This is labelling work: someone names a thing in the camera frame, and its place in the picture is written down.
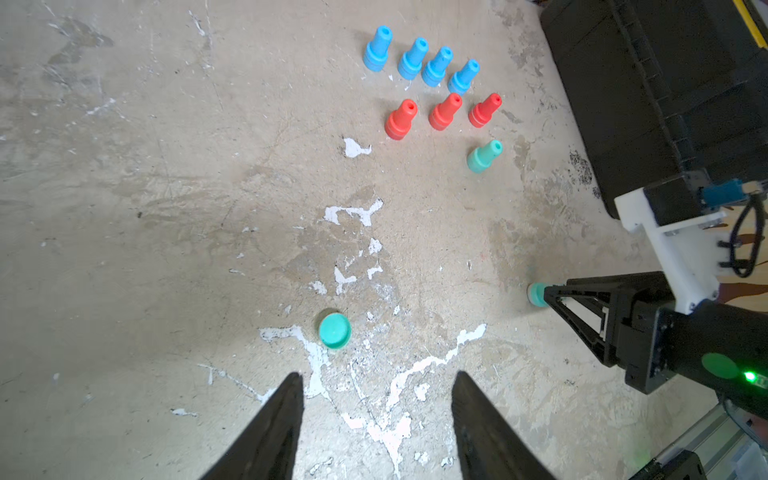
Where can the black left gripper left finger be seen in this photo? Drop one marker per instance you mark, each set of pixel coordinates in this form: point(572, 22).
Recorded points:
point(267, 447)

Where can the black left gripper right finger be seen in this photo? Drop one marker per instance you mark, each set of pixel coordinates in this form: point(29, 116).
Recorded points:
point(487, 447)

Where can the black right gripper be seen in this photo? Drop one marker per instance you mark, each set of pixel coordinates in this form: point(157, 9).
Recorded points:
point(624, 320)

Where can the green stamp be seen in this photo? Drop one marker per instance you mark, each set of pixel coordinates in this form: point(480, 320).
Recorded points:
point(481, 158)
point(536, 294)

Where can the red stamp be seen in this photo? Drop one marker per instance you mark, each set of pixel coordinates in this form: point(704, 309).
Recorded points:
point(399, 121)
point(481, 114)
point(442, 115)

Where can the blue stamp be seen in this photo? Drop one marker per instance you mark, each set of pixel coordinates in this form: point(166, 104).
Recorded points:
point(434, 71)
point(376, 52)
point(461, 81)
point(410, 63)

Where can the black toolbox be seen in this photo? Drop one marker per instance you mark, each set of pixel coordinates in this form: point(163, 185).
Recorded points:
point(658, 88)

